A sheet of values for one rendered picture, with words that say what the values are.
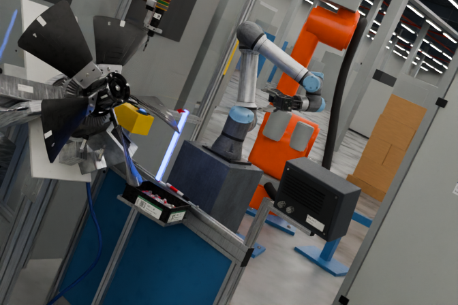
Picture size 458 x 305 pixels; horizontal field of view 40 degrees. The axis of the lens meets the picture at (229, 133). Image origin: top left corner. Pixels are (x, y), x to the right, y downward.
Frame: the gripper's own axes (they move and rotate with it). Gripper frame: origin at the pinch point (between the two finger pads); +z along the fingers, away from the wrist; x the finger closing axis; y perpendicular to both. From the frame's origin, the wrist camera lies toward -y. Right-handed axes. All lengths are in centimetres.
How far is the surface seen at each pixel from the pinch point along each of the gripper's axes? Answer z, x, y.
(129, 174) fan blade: 80, 22, 43
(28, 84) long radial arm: 111, -3, 21
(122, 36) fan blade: 74, -21, 7
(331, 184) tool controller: 25, 13, 84
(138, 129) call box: 53, 20, -13
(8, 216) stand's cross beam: 108, 53, 0
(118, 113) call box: 58, 15, -23
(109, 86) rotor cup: 85, -5, 28
